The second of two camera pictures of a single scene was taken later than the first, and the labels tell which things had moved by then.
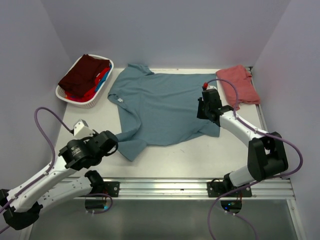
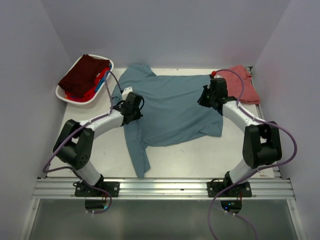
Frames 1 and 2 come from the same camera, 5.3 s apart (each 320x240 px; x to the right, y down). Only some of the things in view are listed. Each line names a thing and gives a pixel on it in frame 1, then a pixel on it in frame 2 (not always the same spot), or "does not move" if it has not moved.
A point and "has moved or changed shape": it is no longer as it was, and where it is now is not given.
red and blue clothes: x=99 y=80 does not move
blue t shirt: x=165 y=105 has moved or changed shape
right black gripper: x=200 y=115 to x=201 y=101
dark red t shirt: x=82 y=76 does not move
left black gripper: x=86 y=139 to x=138 y=115
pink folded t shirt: x=238 y=76 does not move
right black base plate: x=217 y=189 does not move
